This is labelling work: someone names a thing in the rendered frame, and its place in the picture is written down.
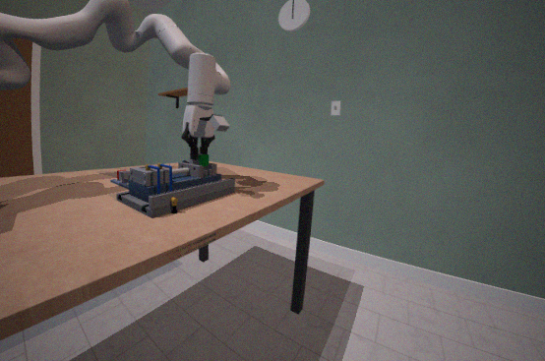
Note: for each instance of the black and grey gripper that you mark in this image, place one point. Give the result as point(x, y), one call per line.
point(199, 128)

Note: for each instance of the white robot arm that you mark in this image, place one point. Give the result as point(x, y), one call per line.
point(206, 77)

